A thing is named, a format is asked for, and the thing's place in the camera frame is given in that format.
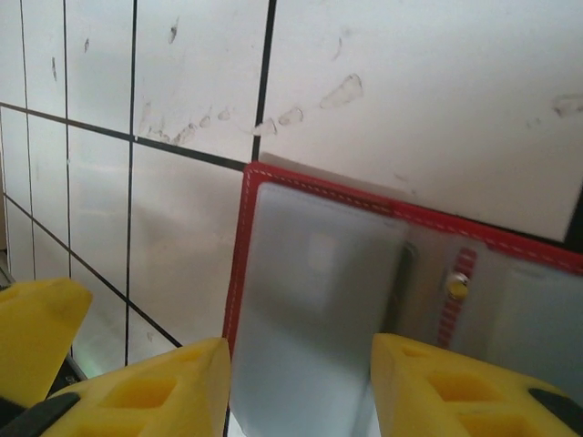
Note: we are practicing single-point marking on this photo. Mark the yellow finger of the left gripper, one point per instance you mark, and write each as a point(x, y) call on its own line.
point(41, 328)

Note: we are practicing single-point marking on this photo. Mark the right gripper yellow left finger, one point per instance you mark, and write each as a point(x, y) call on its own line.
point(159, 391)

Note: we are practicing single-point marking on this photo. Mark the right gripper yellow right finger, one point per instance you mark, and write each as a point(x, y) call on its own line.
point(455, 400)

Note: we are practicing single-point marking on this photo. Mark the red leather card holder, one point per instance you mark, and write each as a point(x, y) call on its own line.
point(524, 296)

